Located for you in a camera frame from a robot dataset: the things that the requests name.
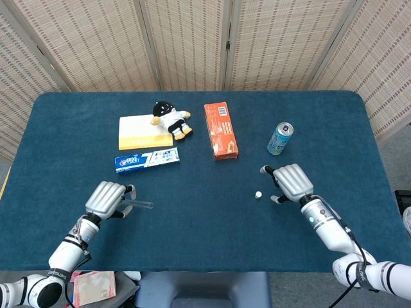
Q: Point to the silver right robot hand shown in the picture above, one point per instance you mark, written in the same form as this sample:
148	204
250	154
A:
293	183

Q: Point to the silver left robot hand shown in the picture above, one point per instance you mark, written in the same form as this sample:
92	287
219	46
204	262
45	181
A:
104	200

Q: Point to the white rubber stopper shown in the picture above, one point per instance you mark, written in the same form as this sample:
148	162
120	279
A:
258	195

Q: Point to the clear plastic tube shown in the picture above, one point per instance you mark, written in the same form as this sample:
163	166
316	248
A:
144	204

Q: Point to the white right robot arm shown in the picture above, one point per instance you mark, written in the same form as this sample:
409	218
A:
330	231

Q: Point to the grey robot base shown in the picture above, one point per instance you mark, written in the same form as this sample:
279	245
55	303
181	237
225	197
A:
205	288

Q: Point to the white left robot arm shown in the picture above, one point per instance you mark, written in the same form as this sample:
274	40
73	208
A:
67	253

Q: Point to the light blue drink can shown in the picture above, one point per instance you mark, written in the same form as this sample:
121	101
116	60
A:
278	141

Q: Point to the blue white toothpaste box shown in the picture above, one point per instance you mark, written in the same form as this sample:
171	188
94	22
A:
144	160

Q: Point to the white yellow flat box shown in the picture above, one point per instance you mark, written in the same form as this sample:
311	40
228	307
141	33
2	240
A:
138	131

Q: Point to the small white object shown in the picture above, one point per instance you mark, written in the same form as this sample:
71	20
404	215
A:
132	275

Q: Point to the orange cardboard box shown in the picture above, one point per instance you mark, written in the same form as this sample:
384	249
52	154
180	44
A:
221	131

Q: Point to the pink brown booklet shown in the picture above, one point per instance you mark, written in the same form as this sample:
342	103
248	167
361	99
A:
93	288

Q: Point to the dark grey fabric bag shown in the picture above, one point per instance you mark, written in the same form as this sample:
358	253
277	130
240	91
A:
125	292

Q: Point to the yellow strip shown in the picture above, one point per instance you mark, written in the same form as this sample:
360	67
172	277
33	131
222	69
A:
4	186

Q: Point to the dark blue table cloth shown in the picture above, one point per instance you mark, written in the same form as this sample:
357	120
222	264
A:
205	237

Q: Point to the black white plush doll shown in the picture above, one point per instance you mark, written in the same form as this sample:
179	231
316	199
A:
170	120

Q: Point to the black box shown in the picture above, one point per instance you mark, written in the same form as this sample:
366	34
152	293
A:
403	197

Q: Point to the bamboo folding screen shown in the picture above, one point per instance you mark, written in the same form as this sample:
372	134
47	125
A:
192	41

